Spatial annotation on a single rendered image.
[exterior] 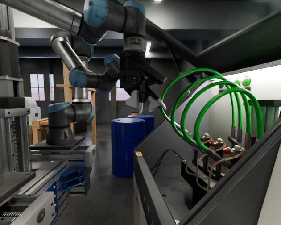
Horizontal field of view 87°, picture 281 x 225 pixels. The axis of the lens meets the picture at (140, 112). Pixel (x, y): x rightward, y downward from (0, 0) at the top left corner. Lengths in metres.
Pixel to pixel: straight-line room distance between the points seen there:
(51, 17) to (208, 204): 0.68
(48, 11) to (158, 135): 0.82
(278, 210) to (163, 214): 0.28
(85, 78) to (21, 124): 0.37
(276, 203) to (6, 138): 0.88
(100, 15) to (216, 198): 0.55
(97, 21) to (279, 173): 0.60
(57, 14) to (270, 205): 0.77
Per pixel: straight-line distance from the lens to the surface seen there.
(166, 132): 1.03
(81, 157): 0.94
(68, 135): 0.97
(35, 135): 3.30
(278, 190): 0.49
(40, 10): 0.61
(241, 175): 0.45
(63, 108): 0.95
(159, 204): 0.57
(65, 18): 0.60
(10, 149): 0.80
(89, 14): 0.50
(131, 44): 0.51
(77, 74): 0.68
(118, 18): 0.51
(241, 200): 0.48
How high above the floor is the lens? 1.29
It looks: 5 degrees down
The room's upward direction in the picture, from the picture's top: straight up
